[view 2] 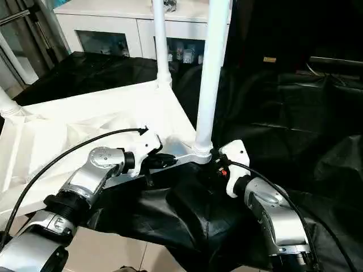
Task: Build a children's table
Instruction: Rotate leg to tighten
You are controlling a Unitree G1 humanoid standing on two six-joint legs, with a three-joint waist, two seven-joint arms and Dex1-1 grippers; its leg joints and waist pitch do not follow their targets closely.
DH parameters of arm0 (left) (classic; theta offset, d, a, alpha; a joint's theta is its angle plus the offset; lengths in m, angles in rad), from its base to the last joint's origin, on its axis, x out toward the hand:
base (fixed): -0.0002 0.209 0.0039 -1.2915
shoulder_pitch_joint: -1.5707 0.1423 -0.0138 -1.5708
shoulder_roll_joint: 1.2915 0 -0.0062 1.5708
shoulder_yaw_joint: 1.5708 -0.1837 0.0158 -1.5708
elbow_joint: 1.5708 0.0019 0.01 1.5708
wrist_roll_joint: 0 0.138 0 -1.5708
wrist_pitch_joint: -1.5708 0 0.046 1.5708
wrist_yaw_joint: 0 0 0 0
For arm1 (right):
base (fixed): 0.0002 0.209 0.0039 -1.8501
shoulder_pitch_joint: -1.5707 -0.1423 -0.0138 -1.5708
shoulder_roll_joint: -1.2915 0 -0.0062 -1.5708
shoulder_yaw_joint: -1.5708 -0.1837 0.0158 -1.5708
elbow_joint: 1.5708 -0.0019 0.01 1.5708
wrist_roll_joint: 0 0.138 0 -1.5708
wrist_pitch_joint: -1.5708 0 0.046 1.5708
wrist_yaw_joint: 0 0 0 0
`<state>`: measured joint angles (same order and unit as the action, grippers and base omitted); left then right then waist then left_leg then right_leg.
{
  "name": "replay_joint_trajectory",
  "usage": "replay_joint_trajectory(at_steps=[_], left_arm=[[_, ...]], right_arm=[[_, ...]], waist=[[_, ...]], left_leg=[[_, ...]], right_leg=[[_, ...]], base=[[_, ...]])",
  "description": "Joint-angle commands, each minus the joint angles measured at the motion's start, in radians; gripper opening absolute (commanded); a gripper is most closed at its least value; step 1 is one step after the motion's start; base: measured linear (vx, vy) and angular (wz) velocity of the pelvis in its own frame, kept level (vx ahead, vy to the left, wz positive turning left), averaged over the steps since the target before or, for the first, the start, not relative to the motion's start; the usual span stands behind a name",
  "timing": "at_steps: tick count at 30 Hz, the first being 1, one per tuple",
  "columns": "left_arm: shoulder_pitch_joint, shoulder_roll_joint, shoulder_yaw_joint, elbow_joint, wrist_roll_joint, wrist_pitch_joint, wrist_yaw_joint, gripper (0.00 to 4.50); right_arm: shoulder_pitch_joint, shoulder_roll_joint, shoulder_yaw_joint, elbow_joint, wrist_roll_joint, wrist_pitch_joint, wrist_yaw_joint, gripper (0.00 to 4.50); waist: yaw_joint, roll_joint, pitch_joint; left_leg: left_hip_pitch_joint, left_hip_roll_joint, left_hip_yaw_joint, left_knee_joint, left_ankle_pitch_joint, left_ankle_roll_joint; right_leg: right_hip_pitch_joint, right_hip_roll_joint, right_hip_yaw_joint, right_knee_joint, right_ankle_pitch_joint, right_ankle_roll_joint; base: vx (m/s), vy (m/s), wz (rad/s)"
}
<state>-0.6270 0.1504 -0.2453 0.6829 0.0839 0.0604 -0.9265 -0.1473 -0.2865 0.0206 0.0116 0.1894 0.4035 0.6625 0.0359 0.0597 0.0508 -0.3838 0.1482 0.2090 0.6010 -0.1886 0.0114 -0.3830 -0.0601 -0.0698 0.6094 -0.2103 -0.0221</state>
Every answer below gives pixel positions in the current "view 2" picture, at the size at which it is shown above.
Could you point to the white plastic table top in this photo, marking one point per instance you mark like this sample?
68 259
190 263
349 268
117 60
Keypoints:
71 119

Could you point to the white plastic table leg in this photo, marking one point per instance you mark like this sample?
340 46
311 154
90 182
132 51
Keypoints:
161 42
212 56
7 105

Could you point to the black plastic mat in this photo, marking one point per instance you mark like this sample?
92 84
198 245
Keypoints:
297 127

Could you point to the dark robot foot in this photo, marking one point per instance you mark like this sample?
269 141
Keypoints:
127 269

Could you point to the small tan label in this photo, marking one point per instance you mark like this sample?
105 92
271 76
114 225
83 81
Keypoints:
269 59

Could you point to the white glass-door cabinet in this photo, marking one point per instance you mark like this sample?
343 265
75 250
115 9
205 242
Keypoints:
113 22

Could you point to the black bundle in clear bag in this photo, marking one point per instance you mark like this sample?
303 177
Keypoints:
170 5

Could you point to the dark horizontal bar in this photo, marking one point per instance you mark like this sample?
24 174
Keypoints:
336 60

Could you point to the black fabric backdrop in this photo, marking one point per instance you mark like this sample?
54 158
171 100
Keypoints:
297 25

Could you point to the grey metal tripod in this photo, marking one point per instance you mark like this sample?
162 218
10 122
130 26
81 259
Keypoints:
28 34

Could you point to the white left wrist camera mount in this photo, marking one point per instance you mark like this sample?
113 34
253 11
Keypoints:
144 147

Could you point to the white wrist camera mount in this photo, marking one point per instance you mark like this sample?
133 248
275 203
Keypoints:
144 147
235 153

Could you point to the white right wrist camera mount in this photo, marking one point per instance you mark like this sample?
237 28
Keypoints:
235 153

